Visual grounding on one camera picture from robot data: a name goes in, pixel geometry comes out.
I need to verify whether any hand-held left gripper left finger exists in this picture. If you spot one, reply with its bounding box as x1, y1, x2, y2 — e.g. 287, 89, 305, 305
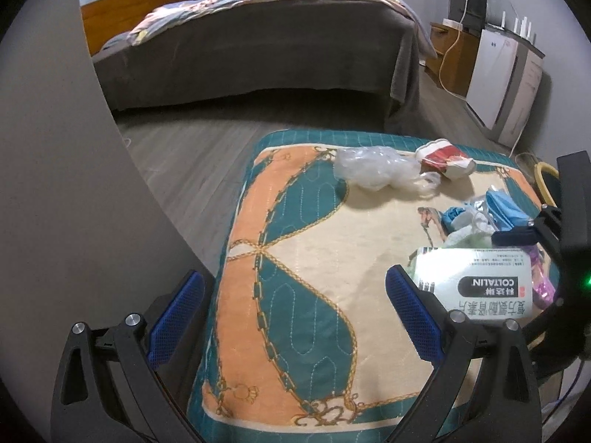
51, 270, 206, 443

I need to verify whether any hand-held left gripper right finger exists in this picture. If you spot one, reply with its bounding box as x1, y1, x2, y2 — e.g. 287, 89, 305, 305
385, 265, 543, 443

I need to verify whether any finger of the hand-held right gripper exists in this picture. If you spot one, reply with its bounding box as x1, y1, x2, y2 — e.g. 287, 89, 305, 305
491, 204, 565, 259
522, 295, 583, 379

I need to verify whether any blue face mask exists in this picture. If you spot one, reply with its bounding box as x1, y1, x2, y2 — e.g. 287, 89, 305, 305
485, 187, 532, 231

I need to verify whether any white tissue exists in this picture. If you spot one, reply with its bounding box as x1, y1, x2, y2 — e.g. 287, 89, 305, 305
443, 205, 495, 250

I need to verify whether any pink snack wrapper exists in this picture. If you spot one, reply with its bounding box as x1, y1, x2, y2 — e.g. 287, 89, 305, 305
526, 244, 557, 308

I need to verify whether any white medicine box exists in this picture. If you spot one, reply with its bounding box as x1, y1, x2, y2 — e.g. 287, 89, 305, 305
409, 247, 536, 319

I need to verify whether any blue cloth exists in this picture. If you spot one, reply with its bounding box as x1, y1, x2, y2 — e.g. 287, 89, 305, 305
442, 207, 468, 232

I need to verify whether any crushed red white paper cup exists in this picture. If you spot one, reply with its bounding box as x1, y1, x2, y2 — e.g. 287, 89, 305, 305
414, 139, 477, 181

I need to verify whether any printed quilted mat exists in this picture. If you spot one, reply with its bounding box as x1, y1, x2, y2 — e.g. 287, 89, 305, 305
187, 129, 561, 443

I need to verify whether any clear plastic bag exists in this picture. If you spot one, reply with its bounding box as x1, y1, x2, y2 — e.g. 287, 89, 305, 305
332, 145, 441, 197

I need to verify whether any white air purifier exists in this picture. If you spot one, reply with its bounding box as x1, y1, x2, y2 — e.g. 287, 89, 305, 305
465, 29, 546, 146

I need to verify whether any wooden cabinet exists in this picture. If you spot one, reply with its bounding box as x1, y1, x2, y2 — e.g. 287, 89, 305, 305
425, 22, 478, 97

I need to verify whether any white router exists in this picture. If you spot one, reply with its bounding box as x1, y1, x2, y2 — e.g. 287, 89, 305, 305
485, 7, 539, 42

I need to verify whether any black television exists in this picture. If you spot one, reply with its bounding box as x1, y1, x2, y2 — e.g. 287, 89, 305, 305
449, 0, 488, 33

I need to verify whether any bed with grey cover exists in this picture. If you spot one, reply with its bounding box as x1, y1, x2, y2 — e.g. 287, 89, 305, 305
92, 0, 437, 134

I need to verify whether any wooden headboard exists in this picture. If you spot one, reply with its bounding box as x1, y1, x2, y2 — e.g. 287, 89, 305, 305
81, 0, 197, 56

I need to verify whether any white power cable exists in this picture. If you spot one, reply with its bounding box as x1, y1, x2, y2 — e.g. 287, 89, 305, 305
509, 115, 539, 169

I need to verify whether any cream cable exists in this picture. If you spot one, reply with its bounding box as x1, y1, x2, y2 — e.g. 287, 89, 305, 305
438, 0, 476, 100

